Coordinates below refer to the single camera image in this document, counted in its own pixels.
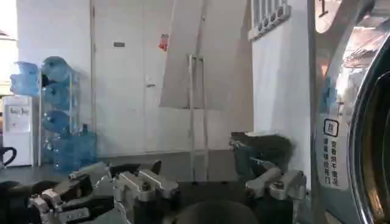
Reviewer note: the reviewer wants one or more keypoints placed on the dark laundry basket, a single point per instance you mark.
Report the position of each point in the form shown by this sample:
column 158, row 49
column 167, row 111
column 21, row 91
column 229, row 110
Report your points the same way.
column 268, row 150

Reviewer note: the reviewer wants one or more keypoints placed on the grey dryer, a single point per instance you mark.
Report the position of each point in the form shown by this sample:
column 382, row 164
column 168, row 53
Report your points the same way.
column 332, row 100

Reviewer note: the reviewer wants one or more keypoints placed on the white door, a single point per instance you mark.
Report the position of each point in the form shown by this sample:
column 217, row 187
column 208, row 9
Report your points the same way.
column 119, row 91

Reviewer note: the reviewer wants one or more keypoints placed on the blue water jug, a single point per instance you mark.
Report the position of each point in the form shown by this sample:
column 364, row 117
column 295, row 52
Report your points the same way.
column 76, row 150
column 25, row 78

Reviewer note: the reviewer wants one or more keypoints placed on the white window grille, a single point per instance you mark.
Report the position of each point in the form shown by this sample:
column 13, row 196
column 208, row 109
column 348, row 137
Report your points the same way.
column 269, row 18

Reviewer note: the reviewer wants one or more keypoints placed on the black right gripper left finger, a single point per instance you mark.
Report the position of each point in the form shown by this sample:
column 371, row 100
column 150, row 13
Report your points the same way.
column 146, row 185

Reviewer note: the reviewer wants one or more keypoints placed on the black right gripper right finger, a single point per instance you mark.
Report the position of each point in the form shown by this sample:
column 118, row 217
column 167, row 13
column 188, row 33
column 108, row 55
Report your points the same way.
column 281, row 184

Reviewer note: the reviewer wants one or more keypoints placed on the grey door sign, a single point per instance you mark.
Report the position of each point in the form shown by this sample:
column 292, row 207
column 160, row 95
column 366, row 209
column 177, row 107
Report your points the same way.
column 119, row 44

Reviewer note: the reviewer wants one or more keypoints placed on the metal rack with water jugs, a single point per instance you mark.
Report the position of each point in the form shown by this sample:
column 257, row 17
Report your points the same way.
column 58, row 100

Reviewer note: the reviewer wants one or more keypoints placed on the metal frame stand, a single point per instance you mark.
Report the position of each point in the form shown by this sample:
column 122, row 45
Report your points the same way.
column 198, row 118

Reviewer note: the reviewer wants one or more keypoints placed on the white label with black print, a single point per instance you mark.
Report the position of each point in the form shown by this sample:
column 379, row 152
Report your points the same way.
column 332, row 155

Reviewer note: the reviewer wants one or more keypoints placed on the red sticker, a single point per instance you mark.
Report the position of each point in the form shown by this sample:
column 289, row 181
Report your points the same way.
column 163, row 42

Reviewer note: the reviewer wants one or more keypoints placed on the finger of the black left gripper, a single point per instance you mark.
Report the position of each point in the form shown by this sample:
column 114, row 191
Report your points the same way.
column 88, row 207
column 91, row 172

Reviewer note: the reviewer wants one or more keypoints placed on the round glass dryer door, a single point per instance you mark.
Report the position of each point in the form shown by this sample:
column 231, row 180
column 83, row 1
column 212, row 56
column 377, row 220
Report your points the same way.
column 370, row 146

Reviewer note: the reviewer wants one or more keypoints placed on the white water dispenser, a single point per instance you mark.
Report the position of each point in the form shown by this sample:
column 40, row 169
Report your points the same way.
column 17, row 131

